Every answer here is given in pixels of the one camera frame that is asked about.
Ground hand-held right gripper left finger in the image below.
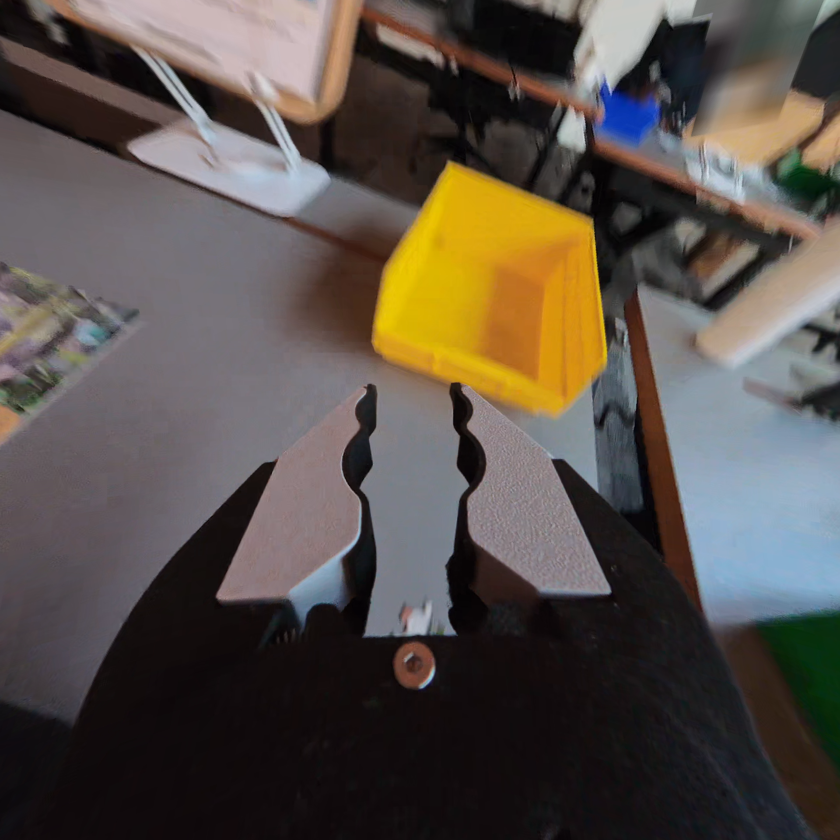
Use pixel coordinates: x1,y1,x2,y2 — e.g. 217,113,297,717
217,384,378,631

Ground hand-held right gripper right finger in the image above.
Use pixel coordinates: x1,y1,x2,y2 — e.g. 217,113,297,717
448,382,613,634

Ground animal jigsaw puzzle board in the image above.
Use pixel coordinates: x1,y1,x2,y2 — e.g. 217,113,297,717
0,262,140,447

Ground wood-edged grey desk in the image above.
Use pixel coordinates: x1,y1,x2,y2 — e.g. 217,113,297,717
623,282,840,631

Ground background desk with black legs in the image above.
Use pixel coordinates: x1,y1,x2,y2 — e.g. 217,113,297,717
696,220,840,421

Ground yellow plastic bin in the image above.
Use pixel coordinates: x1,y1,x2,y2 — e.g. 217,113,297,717
371,161,608,419

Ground large green plastic bin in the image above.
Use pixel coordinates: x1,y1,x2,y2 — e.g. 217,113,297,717
755,613,840,775

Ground white metal stand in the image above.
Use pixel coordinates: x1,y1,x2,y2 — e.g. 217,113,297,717
128,49,331,217

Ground cluttered background workbench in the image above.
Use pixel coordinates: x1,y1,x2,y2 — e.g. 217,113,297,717
361,7,821,240

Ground blue plastic bin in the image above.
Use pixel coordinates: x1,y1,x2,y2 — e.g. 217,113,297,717
599,84,662,143

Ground instruction sheet on stand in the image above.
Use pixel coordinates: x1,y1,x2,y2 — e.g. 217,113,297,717
46,0,365,126

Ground printed instruction sheet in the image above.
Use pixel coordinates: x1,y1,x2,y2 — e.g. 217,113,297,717
72,0,336,102

